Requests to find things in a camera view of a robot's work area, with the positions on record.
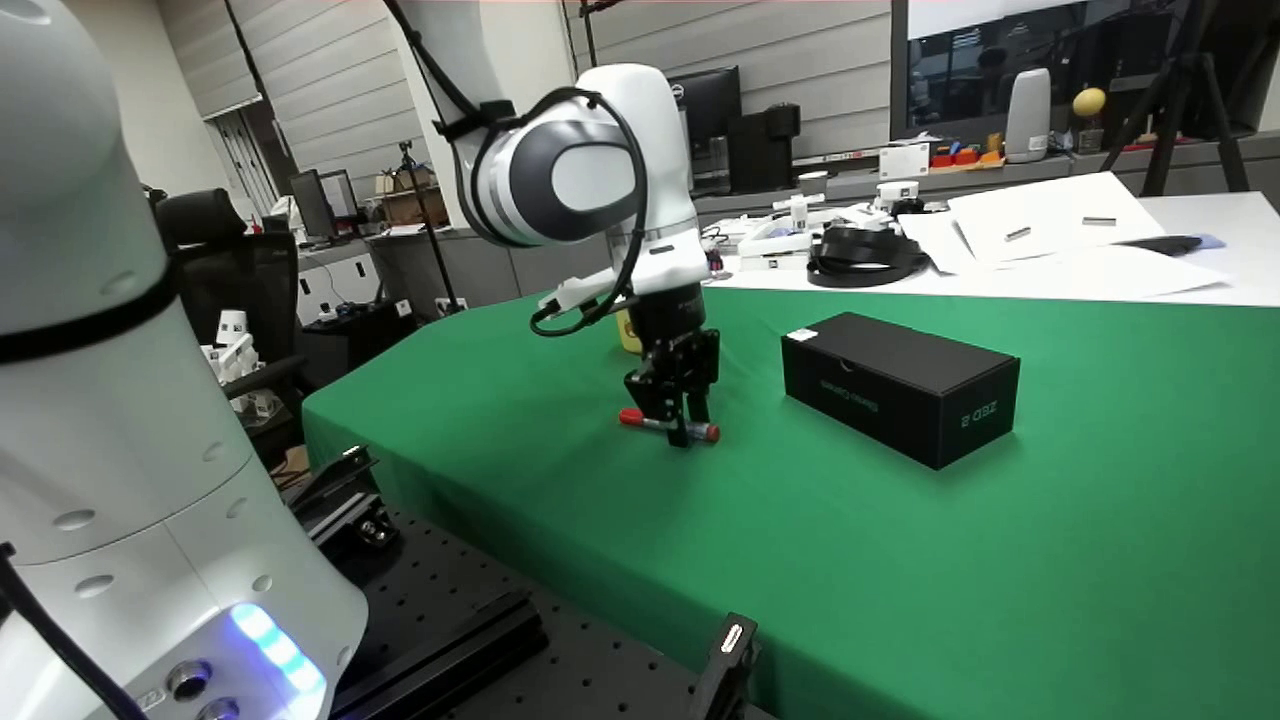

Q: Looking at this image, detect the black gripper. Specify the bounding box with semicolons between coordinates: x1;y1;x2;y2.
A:
621;279;723;452

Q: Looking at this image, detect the grey marker with red cap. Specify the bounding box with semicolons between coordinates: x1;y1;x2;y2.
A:
617;402;723;446

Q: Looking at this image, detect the green table cloth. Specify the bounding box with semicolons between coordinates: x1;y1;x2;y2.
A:
296;279;1280;720

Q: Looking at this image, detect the black desktop box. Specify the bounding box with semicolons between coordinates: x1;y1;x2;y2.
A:
728;99;804;197

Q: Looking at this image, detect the black computer monitor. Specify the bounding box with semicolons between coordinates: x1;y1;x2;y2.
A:
674;63;744;193

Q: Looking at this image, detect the thin black light stand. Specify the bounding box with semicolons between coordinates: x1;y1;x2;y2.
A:
394;136;468;320

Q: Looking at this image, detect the small white box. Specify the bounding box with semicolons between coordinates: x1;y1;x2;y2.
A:
877;139;937;183

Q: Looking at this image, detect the brown cardboard box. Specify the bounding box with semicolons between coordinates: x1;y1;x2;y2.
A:
374;183;453;233

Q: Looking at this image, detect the white paper sheet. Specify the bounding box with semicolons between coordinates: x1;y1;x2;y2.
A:
937;167;1173;266

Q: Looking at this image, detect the small white figurine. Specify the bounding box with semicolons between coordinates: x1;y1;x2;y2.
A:
200;302;269;388

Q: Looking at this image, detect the white speaker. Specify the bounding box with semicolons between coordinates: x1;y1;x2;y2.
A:
1002;63;1057;162

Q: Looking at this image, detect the black office chair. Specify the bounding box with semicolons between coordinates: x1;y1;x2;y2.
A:
141;183;311;466

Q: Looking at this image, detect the black flat case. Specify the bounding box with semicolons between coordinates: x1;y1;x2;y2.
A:
1114;233;1210;259

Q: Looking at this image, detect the black tripod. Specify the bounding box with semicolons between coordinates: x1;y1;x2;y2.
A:
1099;0;1257;199

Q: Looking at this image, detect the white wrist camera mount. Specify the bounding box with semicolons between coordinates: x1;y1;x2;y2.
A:
529;266;633;339

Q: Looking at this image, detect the black rectangular camera box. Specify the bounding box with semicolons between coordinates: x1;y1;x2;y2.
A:
781;309;1024;471

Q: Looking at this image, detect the black coiled cable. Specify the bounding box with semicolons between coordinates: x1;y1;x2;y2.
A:
804;220;931;290

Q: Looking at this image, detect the black bracket with white label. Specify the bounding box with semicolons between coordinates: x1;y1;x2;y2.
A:
682;611;763;720

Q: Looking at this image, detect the black aluminium rail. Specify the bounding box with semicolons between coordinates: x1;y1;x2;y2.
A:
328;586;551;720

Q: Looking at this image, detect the black clamp mount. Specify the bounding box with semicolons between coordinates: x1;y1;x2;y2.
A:
283;441;404;564

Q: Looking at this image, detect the black base cable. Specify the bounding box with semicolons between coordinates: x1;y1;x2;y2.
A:
0;536;151;720

